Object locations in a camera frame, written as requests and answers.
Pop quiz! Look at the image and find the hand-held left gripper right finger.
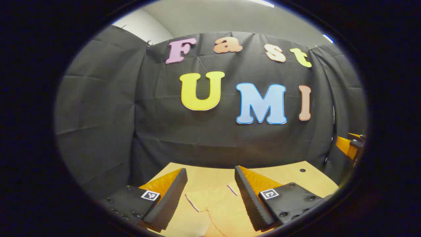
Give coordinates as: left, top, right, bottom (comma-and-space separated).
234, 165, 333, 232

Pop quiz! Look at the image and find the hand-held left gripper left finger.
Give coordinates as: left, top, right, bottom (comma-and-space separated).
99, 168, 188, 232

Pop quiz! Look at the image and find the orange T-shirt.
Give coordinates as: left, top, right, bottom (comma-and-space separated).
185, 181, 260, 237

